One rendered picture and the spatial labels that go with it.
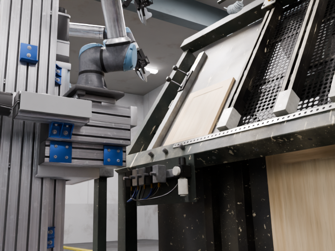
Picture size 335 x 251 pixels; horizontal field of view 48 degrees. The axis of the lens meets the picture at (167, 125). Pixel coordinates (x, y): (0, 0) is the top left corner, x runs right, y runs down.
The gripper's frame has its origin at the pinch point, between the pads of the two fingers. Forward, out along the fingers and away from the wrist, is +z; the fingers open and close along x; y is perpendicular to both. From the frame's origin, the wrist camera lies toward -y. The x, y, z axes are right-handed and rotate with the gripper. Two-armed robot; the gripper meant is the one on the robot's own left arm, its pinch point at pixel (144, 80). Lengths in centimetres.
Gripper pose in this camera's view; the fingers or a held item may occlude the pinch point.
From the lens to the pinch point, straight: 241.1
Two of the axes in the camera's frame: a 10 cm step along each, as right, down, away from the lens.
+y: 7.5, -3.7, 5.6
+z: 4.2, 9.0, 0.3
